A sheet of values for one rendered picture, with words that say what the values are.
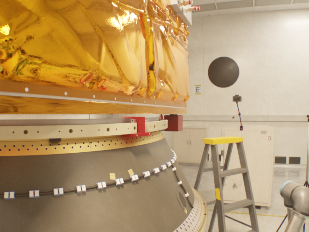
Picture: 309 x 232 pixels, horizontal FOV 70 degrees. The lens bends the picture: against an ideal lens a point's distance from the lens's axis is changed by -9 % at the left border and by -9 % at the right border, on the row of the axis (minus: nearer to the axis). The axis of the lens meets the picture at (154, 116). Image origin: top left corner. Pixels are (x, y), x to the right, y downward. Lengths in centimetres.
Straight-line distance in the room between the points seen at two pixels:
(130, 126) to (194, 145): 706
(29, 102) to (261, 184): 427
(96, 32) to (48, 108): 33
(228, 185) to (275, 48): 548
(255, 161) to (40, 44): 417
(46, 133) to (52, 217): 29
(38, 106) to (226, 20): 858
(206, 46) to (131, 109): 776
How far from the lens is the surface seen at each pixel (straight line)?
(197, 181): 247
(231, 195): 467
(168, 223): 112
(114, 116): 104
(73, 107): 83
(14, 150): 94
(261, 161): 452
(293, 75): 868
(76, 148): 95
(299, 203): 143
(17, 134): 90
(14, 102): 68
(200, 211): 145
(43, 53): 70
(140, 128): 107
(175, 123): 208
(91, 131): 94
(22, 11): 68
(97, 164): 96
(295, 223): 144
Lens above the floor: 175
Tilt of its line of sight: 1 degrees down
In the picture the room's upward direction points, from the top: straight up
